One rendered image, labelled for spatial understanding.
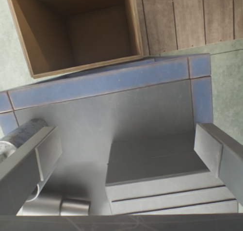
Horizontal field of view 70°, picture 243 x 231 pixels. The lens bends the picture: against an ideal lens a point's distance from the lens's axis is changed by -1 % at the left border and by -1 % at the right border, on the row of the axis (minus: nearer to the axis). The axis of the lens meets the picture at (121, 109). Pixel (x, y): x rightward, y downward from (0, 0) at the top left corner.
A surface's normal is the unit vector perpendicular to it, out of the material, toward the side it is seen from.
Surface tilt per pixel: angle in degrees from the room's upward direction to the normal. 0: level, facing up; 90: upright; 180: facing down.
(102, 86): 0
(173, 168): 90
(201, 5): 0
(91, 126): 0
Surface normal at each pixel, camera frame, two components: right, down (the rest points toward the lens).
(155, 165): -0.18, -0.95
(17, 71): -0.02, 0.28
